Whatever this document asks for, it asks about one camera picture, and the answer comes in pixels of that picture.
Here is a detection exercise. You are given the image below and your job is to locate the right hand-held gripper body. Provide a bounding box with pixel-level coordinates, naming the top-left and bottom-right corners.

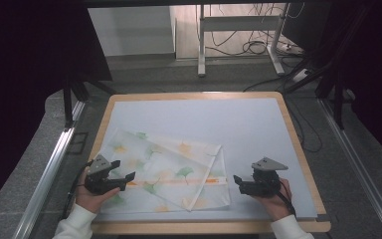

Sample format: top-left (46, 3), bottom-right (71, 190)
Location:
top-left (238, 156), bottom-right (289, 197)

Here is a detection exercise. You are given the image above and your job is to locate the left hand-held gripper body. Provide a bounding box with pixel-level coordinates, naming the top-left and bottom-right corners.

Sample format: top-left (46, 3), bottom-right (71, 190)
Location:
top-left (84, 153), bottom-right (127, 196)

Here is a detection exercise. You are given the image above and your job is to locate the white leaf-print zipper bag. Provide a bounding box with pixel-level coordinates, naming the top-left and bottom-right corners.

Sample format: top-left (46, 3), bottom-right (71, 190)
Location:
top-left (94, 128), bottom-right (232, 213)

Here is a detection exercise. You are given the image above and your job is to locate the person's left hand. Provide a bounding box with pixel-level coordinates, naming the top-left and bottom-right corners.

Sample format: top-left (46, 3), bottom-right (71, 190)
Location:
top-left (75, 168), bottom-right (121, 214)

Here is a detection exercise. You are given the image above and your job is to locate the person's right hand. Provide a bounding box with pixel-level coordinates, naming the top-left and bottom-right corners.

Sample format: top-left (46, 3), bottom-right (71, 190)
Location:
top-left (252, 178), bottom-right (294, 222)

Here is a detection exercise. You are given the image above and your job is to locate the pale blue table mat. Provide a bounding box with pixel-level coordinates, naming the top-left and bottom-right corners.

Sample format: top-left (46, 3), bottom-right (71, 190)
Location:
top-left (94, 97), bottom-right (318, 222)

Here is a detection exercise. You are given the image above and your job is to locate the light wooden table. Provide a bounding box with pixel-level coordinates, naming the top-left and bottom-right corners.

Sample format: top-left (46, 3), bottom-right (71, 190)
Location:
top-left (88, 91), bottom-right (332, 235)

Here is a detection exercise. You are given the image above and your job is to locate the black metal stand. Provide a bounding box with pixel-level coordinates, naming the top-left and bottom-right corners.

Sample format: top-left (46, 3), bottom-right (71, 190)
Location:
top-left (62, 75), bottom-right (117, 129)
top-left (282, 6), bottom-right (374, 131)

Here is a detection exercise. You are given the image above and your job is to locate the white power strip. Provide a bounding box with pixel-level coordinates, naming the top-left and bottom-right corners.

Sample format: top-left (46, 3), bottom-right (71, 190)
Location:
top-left (291, 68), bottom-right (313, 84)

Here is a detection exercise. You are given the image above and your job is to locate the black curtain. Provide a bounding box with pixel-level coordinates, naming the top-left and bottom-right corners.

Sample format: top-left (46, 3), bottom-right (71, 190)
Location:
top-left (0, 0), bottom-right (114, 217)
top-left (324, 0), bottom-right (382, 168)

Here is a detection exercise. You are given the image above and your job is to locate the white cabinet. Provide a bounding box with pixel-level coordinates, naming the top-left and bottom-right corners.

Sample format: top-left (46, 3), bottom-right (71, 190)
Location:
top-left (88, 5), bottom-right (177, 58)

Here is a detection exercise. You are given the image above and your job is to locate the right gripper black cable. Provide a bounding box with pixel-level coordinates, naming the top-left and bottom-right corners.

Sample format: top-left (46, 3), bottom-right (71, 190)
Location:
top-left (276, 178), bottom-right (296, 216)

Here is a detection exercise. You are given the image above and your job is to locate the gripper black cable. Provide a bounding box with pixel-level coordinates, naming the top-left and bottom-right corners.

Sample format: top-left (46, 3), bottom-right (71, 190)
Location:
top-left (61, 160), bottom-right (95, 221)
top-left (276, 178), bottom-right (296, 216)

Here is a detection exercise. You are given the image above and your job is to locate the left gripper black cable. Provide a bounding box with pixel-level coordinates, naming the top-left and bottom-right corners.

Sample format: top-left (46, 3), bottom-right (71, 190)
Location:
top-left (61, 160), bottom-right (95, 221)

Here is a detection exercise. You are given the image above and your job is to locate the aluminium rail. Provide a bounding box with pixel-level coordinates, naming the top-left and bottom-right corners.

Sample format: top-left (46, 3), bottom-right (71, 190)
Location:
top-left (317, 98), bottom-right (382, 239)
top-left (12, 99), bottom-right (88, 239)

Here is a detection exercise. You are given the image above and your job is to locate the long black floor cable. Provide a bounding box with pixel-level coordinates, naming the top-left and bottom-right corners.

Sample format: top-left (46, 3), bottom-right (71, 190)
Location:
top-left (243, 68), bottom-right (324, 154)

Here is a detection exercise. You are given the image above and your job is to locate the tangle of black floor cables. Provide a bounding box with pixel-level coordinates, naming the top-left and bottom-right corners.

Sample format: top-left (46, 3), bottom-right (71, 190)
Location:
top-left (198, 3), bottom-right (307, 58)

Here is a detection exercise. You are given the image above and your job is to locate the white metal desk frame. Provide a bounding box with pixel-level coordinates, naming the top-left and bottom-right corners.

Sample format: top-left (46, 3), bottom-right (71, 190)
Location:
top-left (196, 3), bottom-right (287, 78)

